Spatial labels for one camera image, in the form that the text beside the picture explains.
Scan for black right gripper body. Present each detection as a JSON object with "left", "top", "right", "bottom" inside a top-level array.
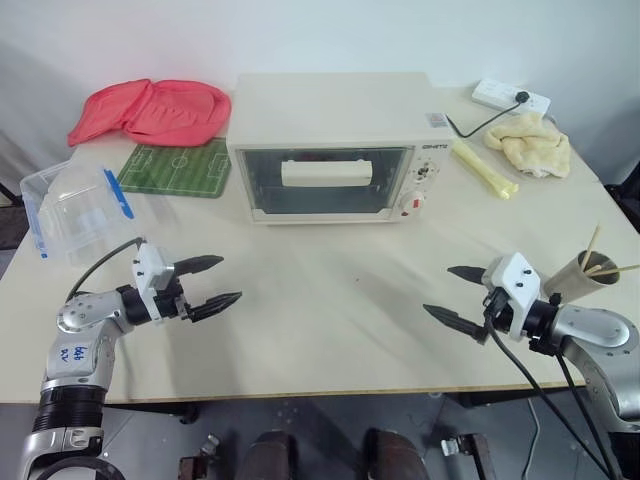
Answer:
[{"left": 479, "top": 285, "right": 517, "bottom": 345}]

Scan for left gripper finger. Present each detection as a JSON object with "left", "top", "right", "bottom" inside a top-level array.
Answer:
[
  {"left": 174, "top": 254, "right": 225, "bottom": 277},
  {"left": 186, "top": 290, "right": 244, "bottom": 322}
]

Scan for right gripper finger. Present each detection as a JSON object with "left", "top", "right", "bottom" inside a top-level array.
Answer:
[
  {"left": 446, "top": 265, "right": 489, "bottom": 287},
  {"left": 422, "top": 302, "right": 489, "bottom": 345}
]

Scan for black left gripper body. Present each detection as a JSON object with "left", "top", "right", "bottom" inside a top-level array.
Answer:
[{"left": 152, "top": 276, "right": 195, "bottom": 324}]

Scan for cream toaster oven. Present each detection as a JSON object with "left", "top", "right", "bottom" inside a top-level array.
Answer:
[{"left": 225, "top": 73, "right": 454, "bottom": 229}]

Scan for grey cylindrical cup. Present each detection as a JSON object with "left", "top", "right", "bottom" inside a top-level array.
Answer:
[{"left": 543, "top": 249, "right": 621, "bottom": 304}]

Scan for green soccer field mat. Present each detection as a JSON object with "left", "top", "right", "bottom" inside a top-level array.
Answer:
[{"left": 116, "top": 138, "right": 232, "bottom": 200}]

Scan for wooden chopstick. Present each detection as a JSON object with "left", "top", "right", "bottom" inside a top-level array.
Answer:
[
  {"left": 587, "top": 265, "right": 639, "bottom": 277},
  {"left": 583, "top": 224, "right": 601, "bottom": 267}
]

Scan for clear plastic box blue clips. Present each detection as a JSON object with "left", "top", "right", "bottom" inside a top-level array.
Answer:
[{"left": 19, "top": 160, "right": 136, "bottom": 266}]

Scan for pale yellow towel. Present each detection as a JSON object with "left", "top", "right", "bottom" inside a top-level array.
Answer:
[{"left": 483, "top": 112, "right": 572, "bottom": 180}]

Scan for dark brown rounded shape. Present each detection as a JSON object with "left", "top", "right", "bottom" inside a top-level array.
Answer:
[
  {"left": 248, "top": 430, "right": 296, "bottom": 480},
  {"left": 363, "top": 428, "right": 424, "bottom": 480}
]

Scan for red fabric cover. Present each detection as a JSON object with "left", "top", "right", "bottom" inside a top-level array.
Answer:
[{"left": 67, "top": 78, "right": 233, "bottom": 147}]

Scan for white power strip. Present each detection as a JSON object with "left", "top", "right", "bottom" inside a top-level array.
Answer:
[{"left": 471, "top": 78, "right": 552, "bottom": 117}]

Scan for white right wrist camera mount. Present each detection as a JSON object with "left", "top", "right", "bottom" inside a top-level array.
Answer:
[{"left": 482, "top": 252, "right": 544, "bottom": 342}]

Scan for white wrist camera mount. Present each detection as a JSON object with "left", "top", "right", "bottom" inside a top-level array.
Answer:
[
  {"left": 130, "top": 243, "right": 177, "bottom": 327},
  {"left": 482, "top": 252, "right": 544, "bottom": 342}
]

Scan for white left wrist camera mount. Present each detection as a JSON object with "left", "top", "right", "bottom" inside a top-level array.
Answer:
[{"left": 130, "top": 243, "right": 177, "bottom": 327}]

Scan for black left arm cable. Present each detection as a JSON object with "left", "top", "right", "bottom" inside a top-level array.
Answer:
[{"left": 66, "top": 237, "right": 146, "bottom": 304}]

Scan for metal table caster bracket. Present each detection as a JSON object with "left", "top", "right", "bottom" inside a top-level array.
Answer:
[
  {"left": 179, "top": 433, "right": 224, "bottom": 480},
  {"left": 442, "top": 432, "right": 490, "bottom": 480}
]

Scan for black power cable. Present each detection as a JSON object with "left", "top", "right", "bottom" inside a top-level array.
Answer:
[{"left": 443, "top": 102, "right": 521, "bottom": 139}]

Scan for glass oven door with handle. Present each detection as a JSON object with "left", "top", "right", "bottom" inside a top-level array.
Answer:
[{"left": 233, "top": 144, "right": 417, "bottom": 225}]

